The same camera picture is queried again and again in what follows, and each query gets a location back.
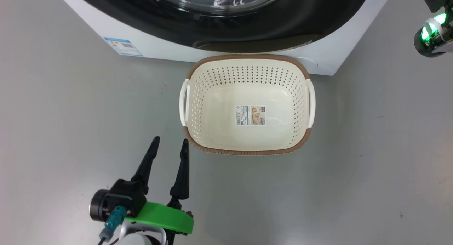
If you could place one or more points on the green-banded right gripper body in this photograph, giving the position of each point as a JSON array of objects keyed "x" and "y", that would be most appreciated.
[{"x": 430, "y": 43}]

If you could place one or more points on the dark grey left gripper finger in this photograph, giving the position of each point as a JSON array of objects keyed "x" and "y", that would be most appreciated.
[
  {"x": 182, "y": 177},
  {"x": 148, "y": 163}
]

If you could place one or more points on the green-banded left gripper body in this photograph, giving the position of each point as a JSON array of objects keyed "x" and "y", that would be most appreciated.
[{"x": 162, "y": 216}]

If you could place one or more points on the black round glass washer door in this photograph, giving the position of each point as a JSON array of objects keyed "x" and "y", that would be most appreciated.
[{"x": 283, "y": 22}]

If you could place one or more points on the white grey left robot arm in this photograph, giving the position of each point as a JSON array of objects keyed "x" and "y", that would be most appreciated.
[{"x": 141, "y": 239}]

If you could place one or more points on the cream perforated laundry basket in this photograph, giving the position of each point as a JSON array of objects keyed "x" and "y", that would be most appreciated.
[{"x": 247, "y": 138}]

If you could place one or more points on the white front-load washing machine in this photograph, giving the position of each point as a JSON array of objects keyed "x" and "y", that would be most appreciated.
[{"x": 159, "y": 48}]

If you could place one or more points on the paper product label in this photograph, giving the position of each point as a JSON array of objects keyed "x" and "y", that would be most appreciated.
[{"x": 250, "y": 115}]

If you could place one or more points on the blue energy label sticker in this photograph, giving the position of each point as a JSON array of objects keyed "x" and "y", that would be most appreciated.
[{"x": 124, "y": 46}]

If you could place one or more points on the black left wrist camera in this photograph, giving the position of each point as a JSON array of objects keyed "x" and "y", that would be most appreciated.
[{"x": 124, "y": 197}]

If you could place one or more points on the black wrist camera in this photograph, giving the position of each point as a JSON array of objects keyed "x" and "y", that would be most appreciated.
[
  {"x": 437, "y": 0},
  {"x": 124, "y": 197}
]

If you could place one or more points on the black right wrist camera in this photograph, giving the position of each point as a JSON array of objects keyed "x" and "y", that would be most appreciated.
[{"x": 437, "y": 0}]

